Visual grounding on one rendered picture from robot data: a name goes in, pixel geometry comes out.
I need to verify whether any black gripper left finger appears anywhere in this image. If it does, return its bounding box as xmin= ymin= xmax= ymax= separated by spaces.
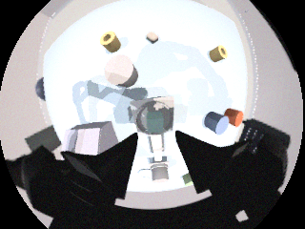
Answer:
xmin=61 ymin=131 xmax=138 ymax=199

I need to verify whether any white balance beam with round pans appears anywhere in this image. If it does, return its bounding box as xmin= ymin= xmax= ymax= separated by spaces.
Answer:
xmin=130 ymin=96 xmax=175 ymax=171

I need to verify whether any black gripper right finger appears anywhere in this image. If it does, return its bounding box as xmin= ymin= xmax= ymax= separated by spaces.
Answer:
xmin=174 ymin=130 xmax=252 ymax=194

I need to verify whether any brown cylinder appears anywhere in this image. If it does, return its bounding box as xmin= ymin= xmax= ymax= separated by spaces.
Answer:
xmin=224 ymin=108 xmax=243 ymax=127

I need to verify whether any small grey pebble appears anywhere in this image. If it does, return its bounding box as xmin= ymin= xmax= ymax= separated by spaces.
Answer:
xmin=145 ymin=31 xmax=157 ymax=43

